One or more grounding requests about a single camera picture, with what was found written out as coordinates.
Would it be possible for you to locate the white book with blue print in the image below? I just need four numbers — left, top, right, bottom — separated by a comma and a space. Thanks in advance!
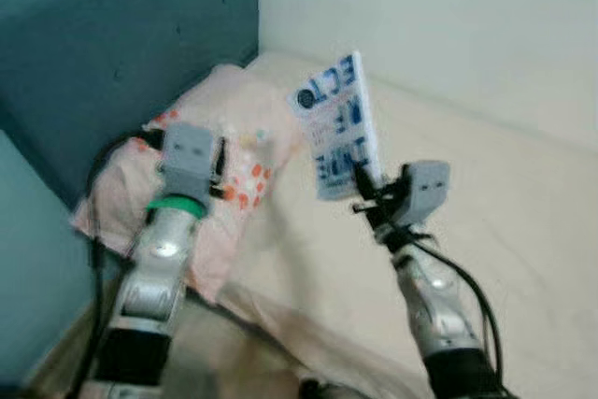
290, 51, 386, 202

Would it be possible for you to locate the pink patterned pillow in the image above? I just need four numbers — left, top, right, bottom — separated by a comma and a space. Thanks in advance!
73, 63, 305, 305

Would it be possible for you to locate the mattress with cream sheet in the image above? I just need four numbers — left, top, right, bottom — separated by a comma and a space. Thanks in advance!
187, 49, 598, 399

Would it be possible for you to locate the blue padded headboard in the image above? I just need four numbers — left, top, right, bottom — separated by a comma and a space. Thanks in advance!
0, 0, 261, 208

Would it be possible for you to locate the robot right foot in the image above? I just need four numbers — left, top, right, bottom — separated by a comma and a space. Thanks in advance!
299, 380, 347, 399

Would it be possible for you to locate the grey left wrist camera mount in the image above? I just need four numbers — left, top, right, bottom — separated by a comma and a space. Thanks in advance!
159, 121, 221, 199

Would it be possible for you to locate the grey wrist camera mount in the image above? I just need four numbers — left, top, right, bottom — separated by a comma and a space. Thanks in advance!
159, 121, 221, 199
397, 161, 451, 229

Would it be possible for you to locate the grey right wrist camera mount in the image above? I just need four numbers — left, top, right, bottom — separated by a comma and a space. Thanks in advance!
397, 161, 451, 229

